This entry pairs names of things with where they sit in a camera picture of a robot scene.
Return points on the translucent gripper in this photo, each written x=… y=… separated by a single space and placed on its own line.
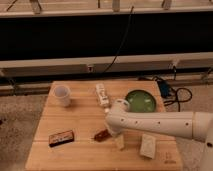
x=115 y=131

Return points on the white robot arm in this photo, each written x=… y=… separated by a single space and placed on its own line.
x=190 y=125

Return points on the white paper packet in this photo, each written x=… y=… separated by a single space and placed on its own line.
x=148 y=146

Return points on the green bowl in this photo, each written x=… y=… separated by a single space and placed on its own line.
x=141 y=101

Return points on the white tube with cap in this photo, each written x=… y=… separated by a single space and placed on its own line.
x=102 y=97

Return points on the dark chocolate bar box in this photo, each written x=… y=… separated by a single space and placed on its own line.
x=61 y=138

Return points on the white plastic cup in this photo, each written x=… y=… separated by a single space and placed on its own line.
x=62 y=94

